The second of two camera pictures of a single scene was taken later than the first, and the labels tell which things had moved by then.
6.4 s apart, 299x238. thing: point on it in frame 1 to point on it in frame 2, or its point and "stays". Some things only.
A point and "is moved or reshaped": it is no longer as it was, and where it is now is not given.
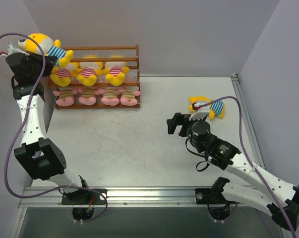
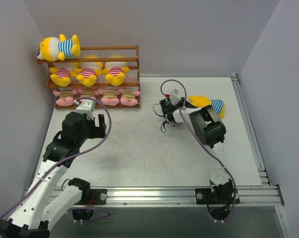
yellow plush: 216,107 stays
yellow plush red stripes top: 89,71 stays
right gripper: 183,124 to 166,109
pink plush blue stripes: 128,94 stays
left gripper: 42,65 to 96,128
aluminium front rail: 138,197 stays
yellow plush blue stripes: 62,56 is moved or reshaped
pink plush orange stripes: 66,97 stays
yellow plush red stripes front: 115,72 stays
